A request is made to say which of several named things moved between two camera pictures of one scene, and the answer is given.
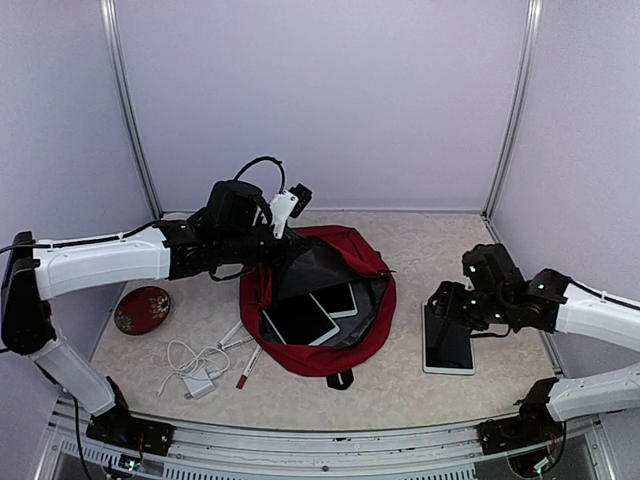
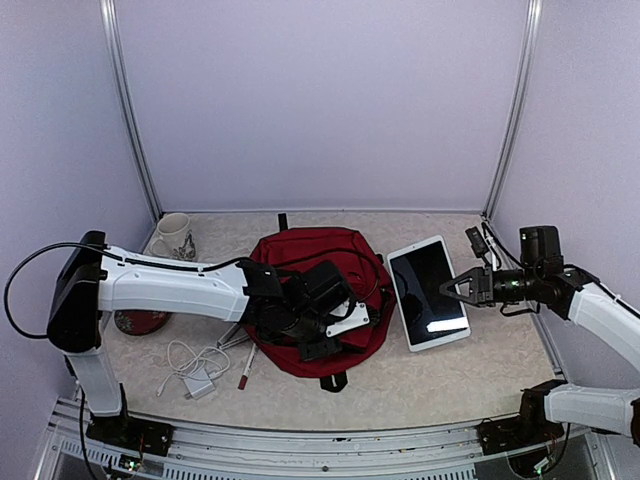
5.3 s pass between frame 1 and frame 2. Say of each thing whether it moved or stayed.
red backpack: stayed
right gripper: moved
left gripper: moved
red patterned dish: stayed
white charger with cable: stayed
